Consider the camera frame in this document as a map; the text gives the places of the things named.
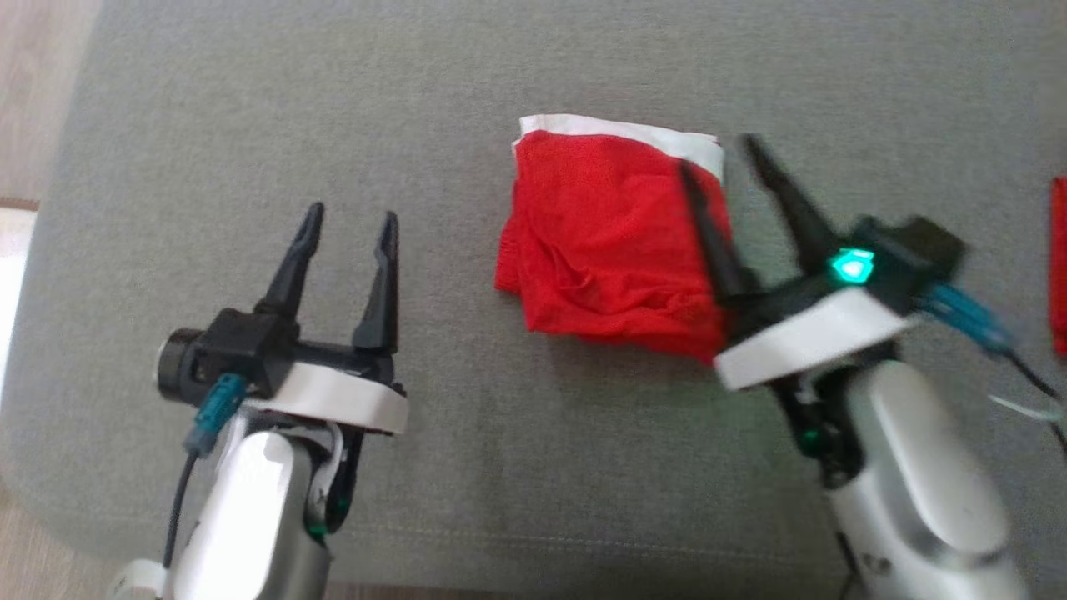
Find black cable teal plug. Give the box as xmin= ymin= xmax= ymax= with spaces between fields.
xmin=161 ymin=372 xmax=249 ymax=571

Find red white basketball jersey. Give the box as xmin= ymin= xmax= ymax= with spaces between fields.
xmin=1048 ymin=174 xmax=1067 ymax=358

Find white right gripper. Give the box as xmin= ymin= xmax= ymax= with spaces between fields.
xmin=677 ymin=133 xmax=919 ymax=393

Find black cable blue plug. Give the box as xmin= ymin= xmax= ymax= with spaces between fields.
xmin=920 ymin=282 xmax=1067 ymax=456

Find red mesh shorts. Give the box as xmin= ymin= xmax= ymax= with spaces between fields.
xmin=493 ymin=113 xmax=735 ymax=366

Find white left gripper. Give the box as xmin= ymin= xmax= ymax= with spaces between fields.
xmin=240 ymin=201 xmax=410 ymax=435

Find grey sofa ottoman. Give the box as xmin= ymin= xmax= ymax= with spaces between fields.
xmin=0 ymin=0 xmax=1067 ymax=598

